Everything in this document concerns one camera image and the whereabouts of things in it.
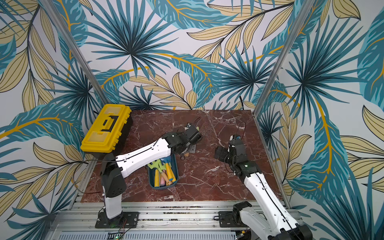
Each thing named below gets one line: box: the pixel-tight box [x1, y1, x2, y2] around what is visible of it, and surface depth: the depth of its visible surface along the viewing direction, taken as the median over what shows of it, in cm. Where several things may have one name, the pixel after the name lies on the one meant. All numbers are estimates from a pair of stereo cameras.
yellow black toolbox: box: [80, 104, 133, 155], surface depth 90 cm
